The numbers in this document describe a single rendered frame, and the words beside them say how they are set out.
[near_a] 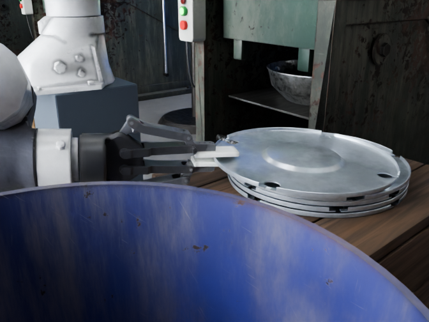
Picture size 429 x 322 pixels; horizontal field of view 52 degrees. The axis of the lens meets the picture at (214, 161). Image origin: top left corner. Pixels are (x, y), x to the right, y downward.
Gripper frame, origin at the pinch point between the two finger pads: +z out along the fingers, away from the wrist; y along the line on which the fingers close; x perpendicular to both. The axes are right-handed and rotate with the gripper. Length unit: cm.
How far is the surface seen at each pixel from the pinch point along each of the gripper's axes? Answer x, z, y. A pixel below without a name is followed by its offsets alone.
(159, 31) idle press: 217, 21, -2
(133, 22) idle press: 211, 4, 3
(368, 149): 0.2, 27.3, 0.7
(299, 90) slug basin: 55, 40, -1
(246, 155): 0.2, 5.3, 0.0
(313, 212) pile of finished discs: -13.6, 10.8, -3.3
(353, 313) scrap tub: -40.8, -0.9, 4.0
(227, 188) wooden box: -1.7, 2.0, -4.9
